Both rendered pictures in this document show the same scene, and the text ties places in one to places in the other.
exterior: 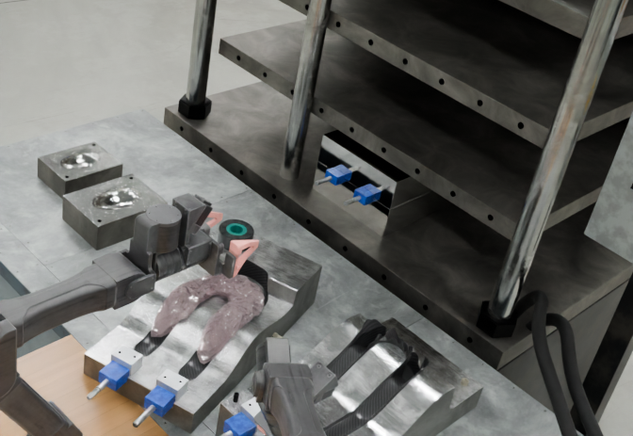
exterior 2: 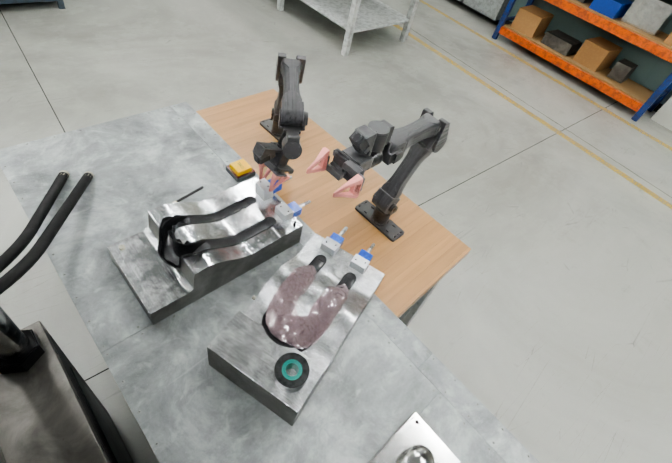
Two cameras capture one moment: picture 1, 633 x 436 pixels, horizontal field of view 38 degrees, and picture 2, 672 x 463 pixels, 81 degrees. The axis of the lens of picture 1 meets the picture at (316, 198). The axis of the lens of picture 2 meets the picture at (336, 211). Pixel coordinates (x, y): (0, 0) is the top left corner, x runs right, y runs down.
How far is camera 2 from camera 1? 209 cm
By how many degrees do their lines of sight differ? 101
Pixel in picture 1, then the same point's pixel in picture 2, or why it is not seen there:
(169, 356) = (333, 272)
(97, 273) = (400, 134)
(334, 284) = (179, 394)
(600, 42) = not seen: outside the picture
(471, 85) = not seen: outside the picture
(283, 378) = (297, 100)
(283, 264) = (246, 344)
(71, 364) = (388, 291)
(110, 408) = not seen: hidden behind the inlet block
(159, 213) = (381, 127)
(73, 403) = (379, 264)
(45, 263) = (440, 395)
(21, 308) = (427, 118)
